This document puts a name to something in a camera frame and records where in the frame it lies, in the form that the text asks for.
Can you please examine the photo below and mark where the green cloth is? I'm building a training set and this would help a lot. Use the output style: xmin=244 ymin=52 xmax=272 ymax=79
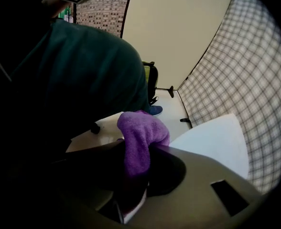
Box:
xmin=58 ymin=6 xmax=72 ymax=21

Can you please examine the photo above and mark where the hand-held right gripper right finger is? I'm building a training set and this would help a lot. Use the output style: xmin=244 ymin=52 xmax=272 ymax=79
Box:
xmin=128 ymin=145 xmax=263 ymax=226

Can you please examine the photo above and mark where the white toilet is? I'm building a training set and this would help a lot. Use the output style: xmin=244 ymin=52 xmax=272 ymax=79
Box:
xmin=170 ymin=113 xmax=250 ymax=180

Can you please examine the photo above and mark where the grey plaid curtain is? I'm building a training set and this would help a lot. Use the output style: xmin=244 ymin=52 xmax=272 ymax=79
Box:
xmin=177 ymin=0 xmax=281 ymax=193

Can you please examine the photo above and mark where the person's left forearm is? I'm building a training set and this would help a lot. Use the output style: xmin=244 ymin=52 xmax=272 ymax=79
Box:
xmin=42 ymin=0 xmax=71 ymax=19

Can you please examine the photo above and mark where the purple cloth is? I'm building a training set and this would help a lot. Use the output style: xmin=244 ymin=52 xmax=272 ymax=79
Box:
xmin=117 ymin=110 xmax=171 ymax=179

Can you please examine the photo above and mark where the person's blue shoe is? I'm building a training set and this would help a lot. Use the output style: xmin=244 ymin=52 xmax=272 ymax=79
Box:
xmin=149 ymin=105 xmax=164 ymax=117

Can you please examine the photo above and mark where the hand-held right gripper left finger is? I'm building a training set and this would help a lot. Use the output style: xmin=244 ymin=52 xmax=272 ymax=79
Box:
xmin=52 ymin=139 xmax=126 ymax=214

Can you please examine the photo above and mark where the yellow and black backpack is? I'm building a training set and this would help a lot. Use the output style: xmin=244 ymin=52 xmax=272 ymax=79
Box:
xmin=142 ymin=61 xmax=160 ymax=106

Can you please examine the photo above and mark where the beige partition panel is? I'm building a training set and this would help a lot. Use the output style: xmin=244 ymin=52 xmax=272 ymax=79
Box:
xmin=120 ymin=0 xmax=236 ymax=92

